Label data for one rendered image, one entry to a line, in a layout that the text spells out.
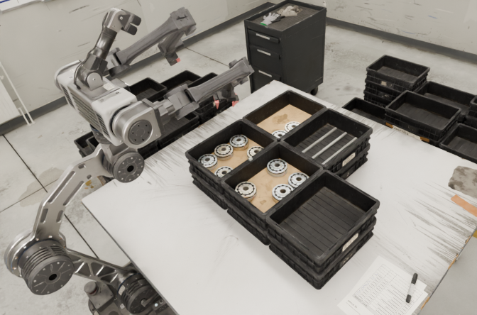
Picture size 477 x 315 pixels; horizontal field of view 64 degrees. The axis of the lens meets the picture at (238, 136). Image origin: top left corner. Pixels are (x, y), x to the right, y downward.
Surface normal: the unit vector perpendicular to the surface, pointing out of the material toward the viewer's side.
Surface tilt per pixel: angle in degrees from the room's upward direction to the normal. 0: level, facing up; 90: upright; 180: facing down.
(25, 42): 90
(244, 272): 0
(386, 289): 0
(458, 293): 0
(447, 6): 90
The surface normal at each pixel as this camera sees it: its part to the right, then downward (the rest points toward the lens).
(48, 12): 0.69, 0.40
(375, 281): -0.10, -0.77
